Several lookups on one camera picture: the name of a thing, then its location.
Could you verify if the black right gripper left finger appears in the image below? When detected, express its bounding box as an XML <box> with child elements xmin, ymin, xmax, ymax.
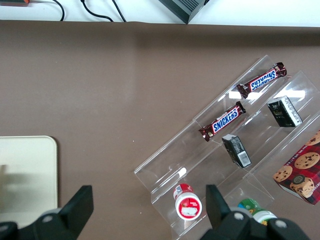
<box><xmin>0</xmin><ymin>185</ymin><xmax>95</xmax><ymax>240</ymax></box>

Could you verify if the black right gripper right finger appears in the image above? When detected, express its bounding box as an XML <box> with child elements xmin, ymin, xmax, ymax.
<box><xmin>201</xmin><ymin>184</ymin><xmax>309</xmax><ymax>240</ymax></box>

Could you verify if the beige plastic tray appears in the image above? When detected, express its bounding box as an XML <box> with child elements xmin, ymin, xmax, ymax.
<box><xmin>0</xmin><ymin>135</ymin><xmax>59</xmax><ymax>230</ymax></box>

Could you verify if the red lidded snack cup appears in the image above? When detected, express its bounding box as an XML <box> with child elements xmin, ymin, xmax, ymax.
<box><xmin>173</xmin><ymin>183</ymin><xmax>203</xmax><ymax>221</ymax></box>

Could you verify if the green lidded snack cup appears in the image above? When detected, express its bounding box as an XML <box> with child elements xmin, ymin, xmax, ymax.
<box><xmin>236</xmin><ymin>198</ymin><xmax>278</xmax><ymax>226</ymax></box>

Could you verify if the small black carton box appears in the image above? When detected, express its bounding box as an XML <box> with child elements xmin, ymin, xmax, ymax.
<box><xmin>266</xmin><ymin>95</ymin><xmax>304</xmax><ymax>128</ymax></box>
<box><xmin>221</xmin><ymin>133</ymin><xmax>252</xmax><ymax>169</ymax></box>

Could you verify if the clear acrylic display stand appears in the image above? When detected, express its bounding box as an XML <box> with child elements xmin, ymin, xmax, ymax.
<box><xmin>133</xmin><ymin>54</ymin><xmax>320</xmax><ymax>240</ymax></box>

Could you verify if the Snickers chocolate bar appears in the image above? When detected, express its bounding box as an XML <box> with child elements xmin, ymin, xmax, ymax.
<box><xmin>236</xmin><ymin>61</ymin><xmax>288</xmax><ymax>100</ymax></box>
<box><xmin>198</xmin><ymin>100</ymin><xmax>247</xmax><ymax>142</ymax></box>

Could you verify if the red chocolate chip cookie box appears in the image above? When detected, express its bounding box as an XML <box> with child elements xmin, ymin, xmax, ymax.
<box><xmin>272</xmin><ymin>130</ymin><xmax>320</xmax><ymax>206</ymax></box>

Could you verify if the brown table mat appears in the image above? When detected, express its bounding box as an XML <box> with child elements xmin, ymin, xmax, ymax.
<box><xmin>0</xmin><ymin>19</ymin><xmax>320</xmax><ymax>240</ymax></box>

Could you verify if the dark grey ribbed device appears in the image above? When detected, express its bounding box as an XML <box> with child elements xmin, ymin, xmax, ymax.
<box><xmin>158</xmin><ymin>0</ymin><xmax>211</xmax><ymax>25</ymax></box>

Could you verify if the orange and black tool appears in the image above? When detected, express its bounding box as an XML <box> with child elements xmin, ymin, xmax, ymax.
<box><xmin>0</xmin><ymin>0</ymin><xmax>31</xmax><ymax>6</ymax></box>

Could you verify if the black cable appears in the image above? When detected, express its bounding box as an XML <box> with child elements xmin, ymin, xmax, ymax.
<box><xmin>111</xmin><ymin>0</ymin><xmax>127</xmax><ymax>23</ymax></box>
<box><xmin>51</xmin><ymin>0</ymin><xmax>66</xmax><ymax>22</ymax></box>
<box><xmin>79</xmin><ymin>0</ymin><xmax>113</xmax><ymax>22</ymax></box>

